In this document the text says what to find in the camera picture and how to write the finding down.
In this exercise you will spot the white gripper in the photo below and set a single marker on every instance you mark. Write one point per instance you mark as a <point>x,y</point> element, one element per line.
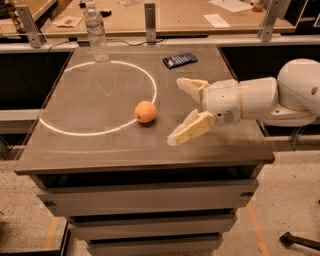
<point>221,101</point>

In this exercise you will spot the orange fruit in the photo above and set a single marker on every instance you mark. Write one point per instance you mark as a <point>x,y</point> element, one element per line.
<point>145,112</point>

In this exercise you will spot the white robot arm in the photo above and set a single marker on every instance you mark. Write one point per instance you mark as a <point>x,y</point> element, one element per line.
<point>290,99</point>

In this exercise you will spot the blue rxbar blueberry wrapper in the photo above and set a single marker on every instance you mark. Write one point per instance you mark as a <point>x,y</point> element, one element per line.
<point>179,60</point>

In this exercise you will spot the white paper sheet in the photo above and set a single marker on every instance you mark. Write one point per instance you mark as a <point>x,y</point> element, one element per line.
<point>217,21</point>

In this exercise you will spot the large white paper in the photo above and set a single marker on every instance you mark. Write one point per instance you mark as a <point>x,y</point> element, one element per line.
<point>232,5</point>

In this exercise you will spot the grey drawer cabinet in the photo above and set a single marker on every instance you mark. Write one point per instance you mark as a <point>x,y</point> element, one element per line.
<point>122,188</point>

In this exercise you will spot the black object on desk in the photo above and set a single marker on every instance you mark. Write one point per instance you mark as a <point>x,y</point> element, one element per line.
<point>105,12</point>

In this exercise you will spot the clear plastic water bottle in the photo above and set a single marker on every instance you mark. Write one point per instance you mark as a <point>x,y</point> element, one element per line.
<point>96,32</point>

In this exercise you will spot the paper note on desk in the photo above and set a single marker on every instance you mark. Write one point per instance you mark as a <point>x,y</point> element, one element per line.
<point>68,21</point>

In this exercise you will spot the black chair leg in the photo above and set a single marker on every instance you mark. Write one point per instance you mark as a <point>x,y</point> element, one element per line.
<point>288,239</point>

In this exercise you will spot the middle metal bracket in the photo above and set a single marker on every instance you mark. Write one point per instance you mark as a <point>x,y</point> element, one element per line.
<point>150,22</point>

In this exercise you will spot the metal bracket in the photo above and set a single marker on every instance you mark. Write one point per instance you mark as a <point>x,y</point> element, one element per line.
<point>35,37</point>
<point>267,27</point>
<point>150,22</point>

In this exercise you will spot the right metal bracket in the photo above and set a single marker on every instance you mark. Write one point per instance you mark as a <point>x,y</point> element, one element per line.
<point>267,27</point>

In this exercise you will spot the left metal bracket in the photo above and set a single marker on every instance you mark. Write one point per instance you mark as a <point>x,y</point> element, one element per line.
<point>35,37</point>

